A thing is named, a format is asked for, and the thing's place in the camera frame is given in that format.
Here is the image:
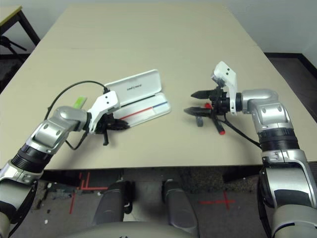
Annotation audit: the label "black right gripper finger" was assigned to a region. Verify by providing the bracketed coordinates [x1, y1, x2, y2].
[190, 90, 211, 100]
[183, 107, 212, 117]

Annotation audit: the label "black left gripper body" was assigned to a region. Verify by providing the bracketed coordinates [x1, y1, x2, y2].
[95, 113, 117, 134]

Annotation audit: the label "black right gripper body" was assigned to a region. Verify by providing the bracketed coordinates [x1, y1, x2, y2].
[209, 87, 232, 117]

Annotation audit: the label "black marker with red cap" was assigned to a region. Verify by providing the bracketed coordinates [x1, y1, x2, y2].
[204, 103, 226, 136]

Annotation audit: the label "green translucent highlighter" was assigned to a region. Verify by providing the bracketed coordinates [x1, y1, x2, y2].
[74, 96, 89, 110]

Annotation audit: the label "white plastic pencil case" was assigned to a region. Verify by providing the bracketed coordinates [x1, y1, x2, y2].
[104, 69, 172, 127]

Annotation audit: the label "red tape lines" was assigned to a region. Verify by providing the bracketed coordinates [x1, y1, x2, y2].
[69, 172, 109, 215]

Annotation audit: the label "grey left robot leg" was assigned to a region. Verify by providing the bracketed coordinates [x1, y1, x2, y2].
[93, 179, 134, 226]

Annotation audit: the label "grey robot leg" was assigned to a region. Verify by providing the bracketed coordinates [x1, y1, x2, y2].
[160, 178, 200, 236]
[93, 179, 134, 226]

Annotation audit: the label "black baseboard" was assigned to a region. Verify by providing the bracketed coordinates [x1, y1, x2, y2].
[264, 52, 317, 72]

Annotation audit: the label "red tape cross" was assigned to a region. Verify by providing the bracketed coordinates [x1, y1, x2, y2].
[199, 190, 236, 211]

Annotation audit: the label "grey right robot leg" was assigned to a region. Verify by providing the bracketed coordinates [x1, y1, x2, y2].
[160, 178, 200, 236]

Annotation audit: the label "grey robot torso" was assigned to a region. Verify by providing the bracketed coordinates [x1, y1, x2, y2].
[59, 222, 199, 238]

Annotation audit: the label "black tripod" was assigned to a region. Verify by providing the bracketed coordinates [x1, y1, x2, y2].
[0, 36, 27, 54]

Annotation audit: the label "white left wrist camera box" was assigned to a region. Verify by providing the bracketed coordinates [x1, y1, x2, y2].
[87, 91, 120, 134]

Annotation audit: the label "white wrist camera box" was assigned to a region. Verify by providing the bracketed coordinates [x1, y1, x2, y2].
[87, 91, 120, 134]
[210, 61, 239, 117]

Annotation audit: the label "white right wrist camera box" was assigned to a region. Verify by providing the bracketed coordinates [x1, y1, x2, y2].
[210, 61, 239, 117]

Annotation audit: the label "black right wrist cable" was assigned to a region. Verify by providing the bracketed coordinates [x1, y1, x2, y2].
[212, 109, 264, 149]

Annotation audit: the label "side table with black frame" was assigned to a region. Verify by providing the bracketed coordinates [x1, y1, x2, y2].
[0, 5, 42, 60]

